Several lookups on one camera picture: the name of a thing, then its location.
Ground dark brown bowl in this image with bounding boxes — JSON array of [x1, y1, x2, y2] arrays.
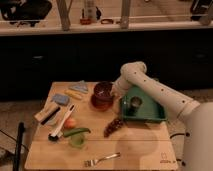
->
[[94, 81, 113, 101]]

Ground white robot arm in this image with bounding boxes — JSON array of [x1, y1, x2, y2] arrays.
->
[[111, 61, 213, 171]]

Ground orange bowl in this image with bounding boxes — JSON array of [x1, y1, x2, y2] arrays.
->
[[91, 96, 113, 111]]

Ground grey blue triangular wedge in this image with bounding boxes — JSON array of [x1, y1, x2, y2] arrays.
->
[[69, 80, 88, 93]]

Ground small metal cup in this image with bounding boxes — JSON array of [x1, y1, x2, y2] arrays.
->
[[129, 96, 142, 113]]

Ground yellow stick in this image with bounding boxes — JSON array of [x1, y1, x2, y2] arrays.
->
[[65, 90, 83, 100]]

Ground bunch of dark grapes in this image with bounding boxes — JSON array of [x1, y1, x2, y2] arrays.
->
[[104, 118, 124, 138]]

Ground blue sponge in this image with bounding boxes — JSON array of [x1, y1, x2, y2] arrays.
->
[[52, 94, 69, 106]]

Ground green plastic tray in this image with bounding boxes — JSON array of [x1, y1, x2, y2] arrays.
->
[[120, 86, 167, 123]]

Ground red apple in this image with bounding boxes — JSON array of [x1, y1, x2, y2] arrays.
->
[[64, 118, 77, 129]]

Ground green pea pod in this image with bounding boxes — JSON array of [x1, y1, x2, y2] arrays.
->
[[63, 127, 91, 137]]

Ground small green cup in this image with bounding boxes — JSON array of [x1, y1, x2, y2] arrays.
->
[[69, 134, 85, 148]]

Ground wooden block with black strip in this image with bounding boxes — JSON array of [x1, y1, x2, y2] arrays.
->
[[34, 102, 60, 125]]

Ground white bottle on shelf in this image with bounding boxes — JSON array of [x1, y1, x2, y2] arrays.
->
[[84, 0, 97, 22]]

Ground silver fork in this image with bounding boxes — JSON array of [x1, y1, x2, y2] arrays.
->
[[84, 152, 121, 167]]

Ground black pole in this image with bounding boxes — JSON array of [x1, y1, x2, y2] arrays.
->
[[13, 122, 25, 171]]

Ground black bag on shelf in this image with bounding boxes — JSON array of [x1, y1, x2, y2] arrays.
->
[[0, 0, 52, 27]]

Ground black cable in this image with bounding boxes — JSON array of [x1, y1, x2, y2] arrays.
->
[[169, 132, 186, 168]]

